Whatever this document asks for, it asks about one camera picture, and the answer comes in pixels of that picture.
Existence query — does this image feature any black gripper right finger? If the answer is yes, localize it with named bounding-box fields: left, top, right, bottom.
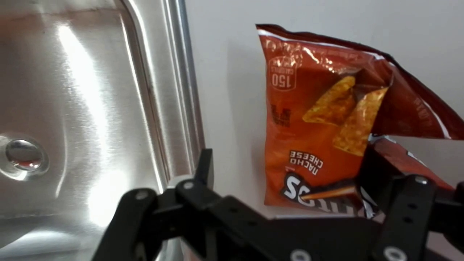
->
left=359, top=139, right=464, bottom=261

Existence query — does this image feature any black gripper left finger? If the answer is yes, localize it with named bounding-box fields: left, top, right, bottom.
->
left=91, top=149, right=271, bottom=261

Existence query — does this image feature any orange chips packet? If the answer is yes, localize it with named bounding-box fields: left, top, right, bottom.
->
left=256, top=24, right=464, bottom=214

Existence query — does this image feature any stainless steel sink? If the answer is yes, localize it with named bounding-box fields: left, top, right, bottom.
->
left=0, top=0, right=204, bottom=261

